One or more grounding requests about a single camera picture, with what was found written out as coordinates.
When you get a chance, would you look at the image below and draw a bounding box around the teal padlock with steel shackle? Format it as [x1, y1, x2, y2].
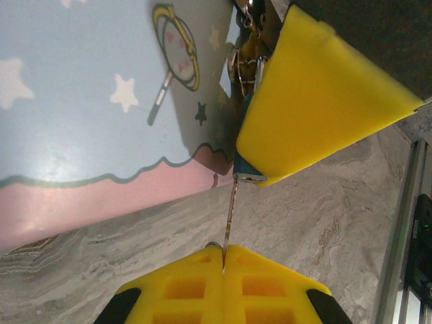
[233, 55, 270, 186]

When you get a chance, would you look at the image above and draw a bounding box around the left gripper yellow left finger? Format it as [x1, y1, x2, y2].
[100, 245, 226, 324]

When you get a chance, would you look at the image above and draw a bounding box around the black electronic box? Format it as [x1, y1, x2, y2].
[404, 193, 432, 296]

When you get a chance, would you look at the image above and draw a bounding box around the steel key ring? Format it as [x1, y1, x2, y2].
[227, 44, 263, 97]

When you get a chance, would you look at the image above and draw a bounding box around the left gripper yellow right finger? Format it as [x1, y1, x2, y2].
[223, 244, 352, 324]

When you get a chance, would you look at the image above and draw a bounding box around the pastel cartoon print backdrop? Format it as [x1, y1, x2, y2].
[0, 0, 241, 252]

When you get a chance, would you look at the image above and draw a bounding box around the aluminium frame rail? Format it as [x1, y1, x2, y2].
[379, 137, 432, 324]

